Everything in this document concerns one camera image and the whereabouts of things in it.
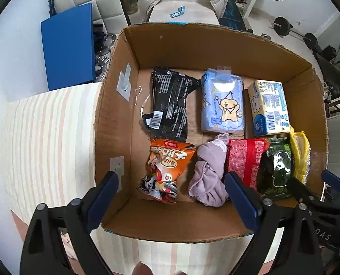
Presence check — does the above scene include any red snack packet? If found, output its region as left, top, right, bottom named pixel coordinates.
left=226, top=137, right=269, bottom=192

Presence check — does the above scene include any short barbell with black plates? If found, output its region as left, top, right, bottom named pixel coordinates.
left=273, top=16, right=318, bottom=49

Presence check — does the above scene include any stack of metal weight plates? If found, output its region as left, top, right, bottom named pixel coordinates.
left=94, top=24, right=113, bottom=78

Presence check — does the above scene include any orange snack bag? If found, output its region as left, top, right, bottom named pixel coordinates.
left=138, top=139, right=196, bottom=204

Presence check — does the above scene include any cardboard box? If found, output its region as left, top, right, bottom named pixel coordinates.
left=93, top=22, right=328, bottom=242

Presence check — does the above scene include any blue tissue pack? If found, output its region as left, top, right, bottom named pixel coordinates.
left=201, top=66, right=246, bottom=134

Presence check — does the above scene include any purple cloth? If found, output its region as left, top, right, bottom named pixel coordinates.
left=188, top=133, right=230, bottom=207

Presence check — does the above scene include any green snack packet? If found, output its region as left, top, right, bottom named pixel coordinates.
left=257, top=137, right=296, bottom=201

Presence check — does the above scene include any pale yellow tissue pack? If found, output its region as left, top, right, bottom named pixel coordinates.
left=247, top=80, right=291, bottom=137

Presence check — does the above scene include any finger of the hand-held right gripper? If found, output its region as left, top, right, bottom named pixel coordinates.
left=321, top=170, right=340, bottom=204
left=287, top=177, right=321, bottom=207

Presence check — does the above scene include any black weight bench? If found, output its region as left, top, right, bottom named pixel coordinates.
left=218, top=0, right=252, bottom=34

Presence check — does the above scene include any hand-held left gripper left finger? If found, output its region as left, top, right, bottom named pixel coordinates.
left=20, top=171, right=120, bottom=275

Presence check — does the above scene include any striped cat print tablecloth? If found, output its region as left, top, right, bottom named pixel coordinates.
left=1, top=84, right=285, bottom=275

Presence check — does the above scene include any yellow mesh scrubber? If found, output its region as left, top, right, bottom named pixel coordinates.
left=290, top=126, right=311, bottom=184

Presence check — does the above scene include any small blue packet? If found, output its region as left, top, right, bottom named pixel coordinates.
left=170, top=5, right=185, bottom=18

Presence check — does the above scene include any white padded chair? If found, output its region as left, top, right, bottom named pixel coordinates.
left=48, top=0, right=130, bottom=35

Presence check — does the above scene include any black foil packet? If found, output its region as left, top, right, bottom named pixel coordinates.
left=143, top=66, right=201, bottom=143

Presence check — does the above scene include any blue board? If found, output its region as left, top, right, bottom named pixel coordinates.
left=41, top=3, right=97, bottom=91

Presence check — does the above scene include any dark equipment pile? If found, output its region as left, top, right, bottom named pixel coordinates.
left=313, top=44, right=340, bottom=92

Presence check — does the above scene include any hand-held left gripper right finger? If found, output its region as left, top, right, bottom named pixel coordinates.
left=224, top=171, right=322, bottom=275

